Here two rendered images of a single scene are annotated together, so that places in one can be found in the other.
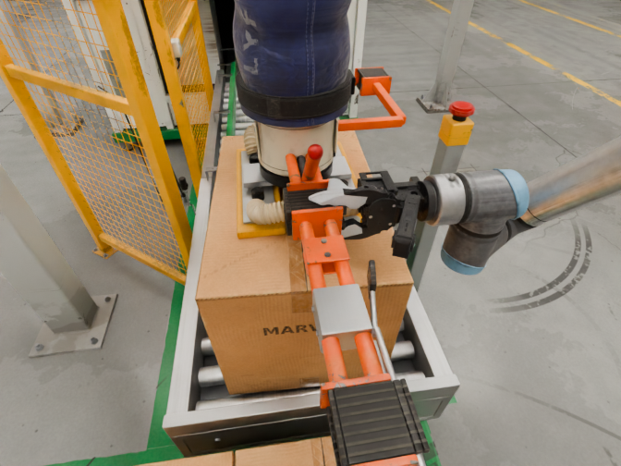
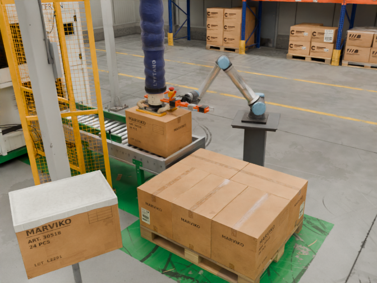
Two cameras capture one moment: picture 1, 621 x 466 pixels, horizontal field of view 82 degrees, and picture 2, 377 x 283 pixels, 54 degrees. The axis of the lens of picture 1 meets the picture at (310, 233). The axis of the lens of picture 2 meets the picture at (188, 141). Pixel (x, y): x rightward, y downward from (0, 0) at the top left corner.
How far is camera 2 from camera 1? 338 cm
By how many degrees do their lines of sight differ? 41
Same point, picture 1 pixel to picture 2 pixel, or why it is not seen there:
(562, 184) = (201, 90)
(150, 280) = not seen: hidden behind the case
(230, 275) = (166, 119)
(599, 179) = (205, 87)
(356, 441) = (203, 107)
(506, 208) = (197, 94)
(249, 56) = (155, 83)
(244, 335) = (171, 132)
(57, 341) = not seen: hidden behind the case
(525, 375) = not seen: hidden behind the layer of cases
